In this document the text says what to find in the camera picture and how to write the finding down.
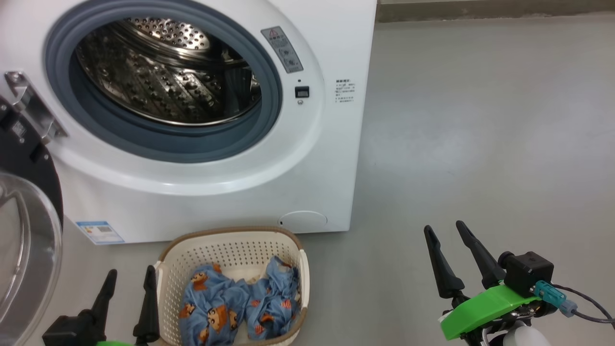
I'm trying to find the white front-load washing machine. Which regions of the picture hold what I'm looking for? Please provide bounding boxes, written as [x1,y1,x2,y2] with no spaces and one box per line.
[0,0,378,246]

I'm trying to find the round white filter cover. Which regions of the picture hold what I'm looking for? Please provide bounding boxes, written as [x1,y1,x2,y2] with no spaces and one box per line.
[279,210,328,234]

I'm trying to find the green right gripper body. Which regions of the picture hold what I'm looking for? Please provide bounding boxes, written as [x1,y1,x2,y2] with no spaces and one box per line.
[440,284,558,346]

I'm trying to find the grey warning label sticker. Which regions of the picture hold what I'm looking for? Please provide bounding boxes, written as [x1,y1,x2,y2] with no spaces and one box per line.
[261,26,304,74]

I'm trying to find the perforated steel drum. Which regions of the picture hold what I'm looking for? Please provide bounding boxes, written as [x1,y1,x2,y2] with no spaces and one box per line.
[76,18,262,126]

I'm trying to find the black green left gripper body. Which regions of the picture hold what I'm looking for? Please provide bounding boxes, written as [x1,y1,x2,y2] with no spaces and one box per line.
[42,310,145,346]

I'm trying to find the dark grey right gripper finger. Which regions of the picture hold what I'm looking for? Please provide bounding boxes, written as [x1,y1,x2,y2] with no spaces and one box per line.
[424,225,466,299]
[455,221,506,289]

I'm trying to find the blue cartoon print garment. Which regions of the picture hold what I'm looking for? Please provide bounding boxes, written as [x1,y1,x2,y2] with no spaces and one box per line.
[179,263,250,346]
[246,256,301,341]

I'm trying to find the thin black camera cable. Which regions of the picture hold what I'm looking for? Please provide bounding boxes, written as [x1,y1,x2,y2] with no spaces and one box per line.
[553,284,615,323]

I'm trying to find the metal door hinge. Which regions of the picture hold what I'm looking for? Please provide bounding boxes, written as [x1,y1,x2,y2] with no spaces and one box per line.
[5,71,68,145]

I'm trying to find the teal cable connector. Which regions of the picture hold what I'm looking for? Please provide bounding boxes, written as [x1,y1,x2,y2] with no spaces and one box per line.
[534,281,578,318]

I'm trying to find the blue energy label sticker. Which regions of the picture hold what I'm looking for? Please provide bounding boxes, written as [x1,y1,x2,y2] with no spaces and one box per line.
[76,221,124,246]

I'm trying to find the grey rubber door gasket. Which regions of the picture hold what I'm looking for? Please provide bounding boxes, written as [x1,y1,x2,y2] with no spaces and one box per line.
[44,0,283,164]

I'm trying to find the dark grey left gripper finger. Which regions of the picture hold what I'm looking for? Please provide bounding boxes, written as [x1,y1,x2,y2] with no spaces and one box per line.
[133,265,160,344]
[89,269,118,332]

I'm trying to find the cream plastic laundry basket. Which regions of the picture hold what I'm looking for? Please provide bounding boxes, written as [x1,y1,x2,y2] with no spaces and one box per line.
[154,226,310,346]

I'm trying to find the round glass washing machine door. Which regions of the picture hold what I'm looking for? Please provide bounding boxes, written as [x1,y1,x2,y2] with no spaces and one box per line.
[0,94,64,346]

